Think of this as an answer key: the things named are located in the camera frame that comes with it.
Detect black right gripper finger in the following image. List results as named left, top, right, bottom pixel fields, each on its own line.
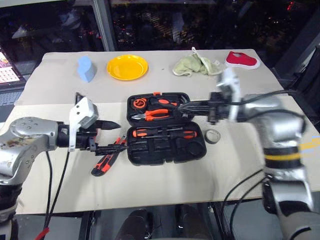
left=174, top=107, right=211, bottom=119
left=177, top=100, right=211, bottom=111

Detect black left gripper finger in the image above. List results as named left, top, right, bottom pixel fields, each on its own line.
left=96, top=120, right=121, bottom=131
left=94, top=144, right=129, bottom=156

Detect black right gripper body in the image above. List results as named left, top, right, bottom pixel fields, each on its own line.
left=206, top=91, right=232, bottom=125

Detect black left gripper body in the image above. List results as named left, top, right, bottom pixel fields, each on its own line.
left=74, top=128, right=101, bottom=153

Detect orange black utility knife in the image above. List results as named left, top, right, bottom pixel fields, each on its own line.
left=90, top=136, right=124, bottom=177

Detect grey electrical tape roll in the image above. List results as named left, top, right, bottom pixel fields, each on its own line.
left=205, top=129, right=222, bottom=145

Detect black orange claw hammer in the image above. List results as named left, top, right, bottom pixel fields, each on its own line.
left=149, top=97, right=187, bottom=112

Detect black plastic tool case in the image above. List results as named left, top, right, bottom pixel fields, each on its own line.
left=126, top=91, right=208, bottom=166

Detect black orange tipped screwdriver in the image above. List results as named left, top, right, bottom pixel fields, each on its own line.
left=139, top=129, right=197, bottom=141

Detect orange black tape measure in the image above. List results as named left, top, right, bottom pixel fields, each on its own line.
left=132, top=98, right=149, bottom=110

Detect green cloth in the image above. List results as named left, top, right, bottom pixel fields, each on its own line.
left=171, top=46, right=225, bottom=77

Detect red white baby shoe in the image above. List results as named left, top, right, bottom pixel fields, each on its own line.
left=224, top=50, right=261, bottom=70

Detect blue sponge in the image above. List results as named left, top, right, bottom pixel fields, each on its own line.
left=76, top=55, right=98, bottom=84

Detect yellow plate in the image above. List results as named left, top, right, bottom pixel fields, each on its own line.
left=106, top=54, right=149, bottom=81

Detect black table leg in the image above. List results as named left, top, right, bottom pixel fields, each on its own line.
left=211, top=202, right=230, bottom=240
left=79, top=211, right=97, bottom=240

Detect dark rounded shape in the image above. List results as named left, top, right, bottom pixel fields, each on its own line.
left=117, top=208, right=154, bottom=240

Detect red tape wrap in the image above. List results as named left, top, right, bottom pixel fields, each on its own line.
left=34, top=225, right=51, bottom=240

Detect laptop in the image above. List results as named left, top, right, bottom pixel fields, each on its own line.
left=0, top=46, right=27, bottom=121

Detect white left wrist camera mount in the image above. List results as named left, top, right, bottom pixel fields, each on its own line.
left=68, top=96, right=100, bottom=153

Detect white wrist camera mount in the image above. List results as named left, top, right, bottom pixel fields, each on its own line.
left=68, top=96, right=100, bottom=153
left=215, top=66, right=243, bottom=122

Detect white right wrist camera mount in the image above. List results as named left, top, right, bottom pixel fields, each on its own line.
left=215, top=66, right=243, bottom=122

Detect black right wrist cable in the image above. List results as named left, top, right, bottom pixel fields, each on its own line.
left=229, top=89, right=307, bottom=133

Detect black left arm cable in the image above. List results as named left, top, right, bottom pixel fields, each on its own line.
left=44, top=149, right=54, bottom=226
left=48, top=149, right=71, bottom=218

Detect orange handled pliers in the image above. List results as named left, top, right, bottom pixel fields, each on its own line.
left=130, top=108, right=171, bottom=123

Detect black hanging cable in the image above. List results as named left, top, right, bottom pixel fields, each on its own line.
left=221, top=169, right=266, bottom=240

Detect grey window post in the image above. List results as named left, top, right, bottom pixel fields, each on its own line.
left=92, top=0, right=116, bottom=52

